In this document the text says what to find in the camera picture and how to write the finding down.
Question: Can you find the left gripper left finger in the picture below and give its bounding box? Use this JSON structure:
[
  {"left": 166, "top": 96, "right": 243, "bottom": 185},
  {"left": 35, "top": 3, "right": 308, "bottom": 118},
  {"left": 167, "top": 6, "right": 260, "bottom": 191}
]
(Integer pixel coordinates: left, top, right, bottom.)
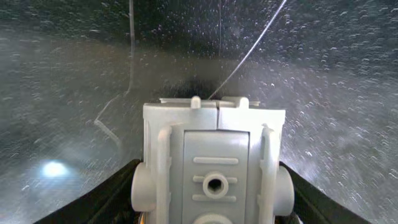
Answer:
[{"left": 32, "top": 159, "right": 142, "bottom": 224}]

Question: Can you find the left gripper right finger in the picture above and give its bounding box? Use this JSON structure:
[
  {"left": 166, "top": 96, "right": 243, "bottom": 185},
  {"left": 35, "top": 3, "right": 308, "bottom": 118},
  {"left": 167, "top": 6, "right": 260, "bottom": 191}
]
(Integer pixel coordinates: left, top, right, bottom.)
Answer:
[{"left": 275, "top": 161, "right": 373, "bottom": 224}]

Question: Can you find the grey and yellow toy truck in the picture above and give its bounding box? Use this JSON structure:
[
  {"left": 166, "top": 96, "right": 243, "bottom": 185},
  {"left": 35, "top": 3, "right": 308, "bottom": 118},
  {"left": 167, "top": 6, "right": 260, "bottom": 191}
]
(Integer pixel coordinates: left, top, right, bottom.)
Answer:
[{"left": 130, "top": 95, "right": 295, "bottom": 224}]

